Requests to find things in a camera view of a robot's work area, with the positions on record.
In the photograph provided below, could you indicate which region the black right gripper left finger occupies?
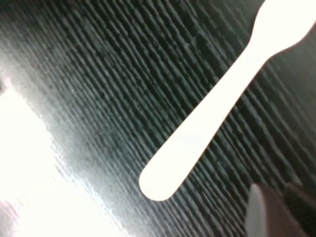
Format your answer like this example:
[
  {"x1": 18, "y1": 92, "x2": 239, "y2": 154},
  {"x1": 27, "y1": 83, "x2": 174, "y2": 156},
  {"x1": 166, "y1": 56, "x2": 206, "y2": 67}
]
[{"x1": 246, "y1": 184, "x2": 288, "y2": 237}]

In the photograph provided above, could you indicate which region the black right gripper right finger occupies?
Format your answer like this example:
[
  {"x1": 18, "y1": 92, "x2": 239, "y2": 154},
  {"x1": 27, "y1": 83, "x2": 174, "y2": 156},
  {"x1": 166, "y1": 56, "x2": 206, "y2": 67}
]
[{"x1": 283, "y1": 182, "x2": 316, "y2": 237}]

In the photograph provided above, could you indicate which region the pink plastic fork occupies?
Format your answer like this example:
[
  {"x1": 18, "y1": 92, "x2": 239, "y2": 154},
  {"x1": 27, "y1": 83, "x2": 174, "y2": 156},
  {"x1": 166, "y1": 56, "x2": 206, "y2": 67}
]
[{"x1": 139, "y1": 0, "x2": 316, "y2": 202}]

